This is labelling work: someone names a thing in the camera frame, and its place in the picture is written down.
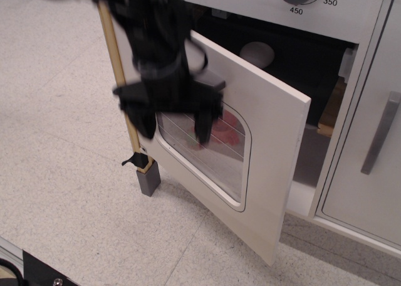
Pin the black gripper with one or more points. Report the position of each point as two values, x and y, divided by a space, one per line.
178 93

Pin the white oven door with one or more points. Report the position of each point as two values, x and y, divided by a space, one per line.
246 185

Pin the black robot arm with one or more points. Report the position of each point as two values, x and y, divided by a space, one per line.
157 31

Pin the dark grey oven tray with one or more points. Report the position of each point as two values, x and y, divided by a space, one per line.
306 61

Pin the red toy strawberry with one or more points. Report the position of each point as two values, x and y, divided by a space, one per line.
193 143

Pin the black clip on leg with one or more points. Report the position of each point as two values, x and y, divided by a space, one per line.
138 159

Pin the red toy cup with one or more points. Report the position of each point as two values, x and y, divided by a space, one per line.
224 130

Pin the grey cabinet leg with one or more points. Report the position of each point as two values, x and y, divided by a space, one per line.
150 180

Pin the white toy egg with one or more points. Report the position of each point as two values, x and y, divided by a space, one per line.
258 54

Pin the white toy kitchen cabinet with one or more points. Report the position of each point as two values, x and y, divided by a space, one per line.
359 22

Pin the white cupboard door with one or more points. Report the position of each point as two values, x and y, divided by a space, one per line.
370 204

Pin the grey oven door handle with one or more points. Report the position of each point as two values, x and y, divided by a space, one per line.
209 78

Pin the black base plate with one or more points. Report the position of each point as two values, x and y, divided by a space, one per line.
36 272

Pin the grey cupboard door handle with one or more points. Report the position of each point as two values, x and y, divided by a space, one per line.
382 131

